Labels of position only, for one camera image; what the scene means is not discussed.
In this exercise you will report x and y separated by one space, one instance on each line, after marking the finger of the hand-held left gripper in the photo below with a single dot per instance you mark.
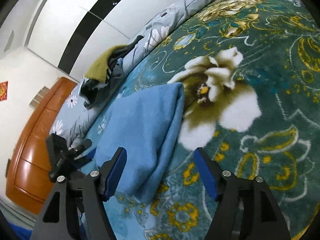
83 147
88 158

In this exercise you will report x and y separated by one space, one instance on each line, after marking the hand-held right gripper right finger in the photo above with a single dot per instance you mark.
203 172

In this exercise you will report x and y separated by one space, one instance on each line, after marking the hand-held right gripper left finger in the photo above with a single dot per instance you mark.
116 172

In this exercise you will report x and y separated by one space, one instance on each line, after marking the blue sweater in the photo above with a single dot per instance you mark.
142 130

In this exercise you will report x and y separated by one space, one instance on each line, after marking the carved wooden headboard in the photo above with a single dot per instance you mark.
32 155

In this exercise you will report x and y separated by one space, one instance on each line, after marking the dark grey garment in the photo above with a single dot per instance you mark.
100 95

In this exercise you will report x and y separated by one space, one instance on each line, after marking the small grey storage box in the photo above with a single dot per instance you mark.
33 103
44 91
39 97

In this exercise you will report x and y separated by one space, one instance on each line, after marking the black garment with white stripes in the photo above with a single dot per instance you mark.
109 73

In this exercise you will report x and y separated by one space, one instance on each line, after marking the olive green knit sweater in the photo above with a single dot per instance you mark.
100 65

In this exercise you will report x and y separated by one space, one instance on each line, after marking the bright blue cloth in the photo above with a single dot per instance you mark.
20 231

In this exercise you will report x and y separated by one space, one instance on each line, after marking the teal floral plush blanket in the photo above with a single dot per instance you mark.
275 105

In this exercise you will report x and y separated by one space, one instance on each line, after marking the white wardrobe with black band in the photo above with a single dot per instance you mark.
62 17

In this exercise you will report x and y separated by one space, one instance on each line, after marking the grey-blue floral duvet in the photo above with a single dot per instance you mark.
175 10

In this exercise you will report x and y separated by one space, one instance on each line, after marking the red wall decoration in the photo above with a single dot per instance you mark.
3 91

